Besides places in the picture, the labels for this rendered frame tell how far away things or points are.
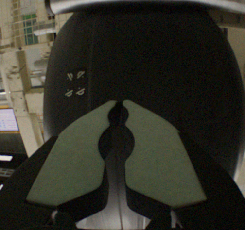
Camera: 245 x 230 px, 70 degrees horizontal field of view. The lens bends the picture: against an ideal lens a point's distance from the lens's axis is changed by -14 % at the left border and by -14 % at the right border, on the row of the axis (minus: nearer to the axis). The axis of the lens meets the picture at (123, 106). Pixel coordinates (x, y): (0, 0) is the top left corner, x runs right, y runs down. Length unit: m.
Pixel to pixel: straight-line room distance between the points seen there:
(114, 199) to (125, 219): 0.04
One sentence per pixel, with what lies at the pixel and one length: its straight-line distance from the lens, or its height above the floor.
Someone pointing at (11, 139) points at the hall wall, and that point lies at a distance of 13.53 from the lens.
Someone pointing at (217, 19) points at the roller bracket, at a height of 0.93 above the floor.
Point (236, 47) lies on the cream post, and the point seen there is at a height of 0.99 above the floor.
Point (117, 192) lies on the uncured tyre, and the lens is 0.24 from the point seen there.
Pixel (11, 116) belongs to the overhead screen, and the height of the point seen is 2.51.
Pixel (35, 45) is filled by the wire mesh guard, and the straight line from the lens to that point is 0.85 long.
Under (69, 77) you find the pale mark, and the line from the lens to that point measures 0.24.
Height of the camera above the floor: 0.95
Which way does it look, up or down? 23 degrees up
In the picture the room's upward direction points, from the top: 177 degrees clockwise
